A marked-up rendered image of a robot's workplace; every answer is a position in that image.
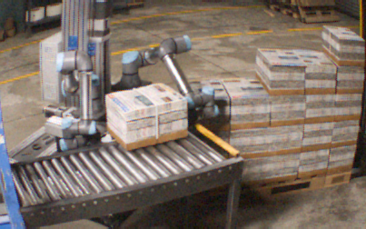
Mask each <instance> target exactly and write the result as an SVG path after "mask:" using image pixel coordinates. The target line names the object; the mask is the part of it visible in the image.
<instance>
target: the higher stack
mask: <svg viewBox="0 0 366 229"><path fill-rule="evenodd" d="M322 29H323V31H322V40H323V41H322V46H323V47H324V48H326V49H327V50H328V51H329V52H330V54H332V55H334V56H336V58H338V60H343V61H359V62H361V61H364V60H365V53H364V50H365V47H364V46H365V43H364V42H365V41H364V39H362V38H361V37H359V36H358V35H357V34H355V33H354V32H352V30H351V29H349V28H342V27H337V26H334V27H332V26H326V25H325V26H323V27H322ZM322 53H323V54H324V55H326V54H325V53H324V52H322ZM326 56H327V55H326ZM327 57H328V58H329V59H328V60H330V61H332V62H333V63H334V65H335V66H336V68H337V69H336V78H335V82H336V83H335V86H336V87H337V88H344V89H350V88H358V89H360V88H363V84H364V83H363V80H364V67H363V66H356V65H354V66H348V65H343V66H341V65H337V64H336V63H335V62H334V61H333V60H332V59H331V58H330V57H329V56H327ZM335 94H336V99H335V100H336V101H335V106H334V107H335V108H336V109H335V115H334V116H346V115H360V114H361V103H362V101H361V93H358V94H338V95H337V93H336V92H335ZM359 124H360V120H347V121H334V126H333V130H332V137H331V143H332V144H334V143H338V142H345V141H353V140H357V138H358V131H359ZM356 146H357V145H356V144H354V145H347V146H339V147H333V148H331V149H329V150H330V152H329V162H328V165H327V171H328V169H329V168H332V167H339V166H343V165H348V164H353V158H354V153H355V150H356ZM325 176H326V177H325V181H324V187H331V186H334V185H338V184H346V183H348V182H349V181H350V177H351V168H350V169H346V170H340V171H338V172H330V173H326V174H325ZM324 187H323V188H324Z"/></svg>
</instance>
